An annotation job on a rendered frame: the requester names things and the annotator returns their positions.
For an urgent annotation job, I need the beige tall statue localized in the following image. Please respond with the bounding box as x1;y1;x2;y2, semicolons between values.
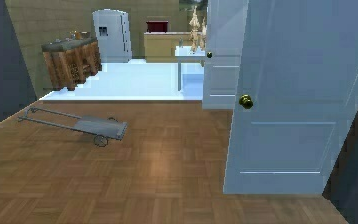
188;4;202;54

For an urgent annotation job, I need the white panelled room door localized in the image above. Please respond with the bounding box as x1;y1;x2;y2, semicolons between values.
222;0;358;196
201;0;250;110

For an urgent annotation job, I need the dark red box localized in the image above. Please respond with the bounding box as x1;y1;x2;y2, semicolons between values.
145;20;170;34

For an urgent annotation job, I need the white table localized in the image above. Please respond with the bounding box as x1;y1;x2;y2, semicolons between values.
174;45;207;92

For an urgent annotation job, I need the grey hand truck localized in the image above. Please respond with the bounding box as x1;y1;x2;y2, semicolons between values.
17;105;129;148

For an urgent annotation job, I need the white fridge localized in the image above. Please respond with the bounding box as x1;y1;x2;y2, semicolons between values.
92;9;133;64

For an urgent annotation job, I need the window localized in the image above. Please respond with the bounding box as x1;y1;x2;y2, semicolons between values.
178;0;209;12

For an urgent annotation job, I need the brown wooden kitchen cabinet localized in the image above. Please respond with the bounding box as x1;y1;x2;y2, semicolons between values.
41;36;103;92

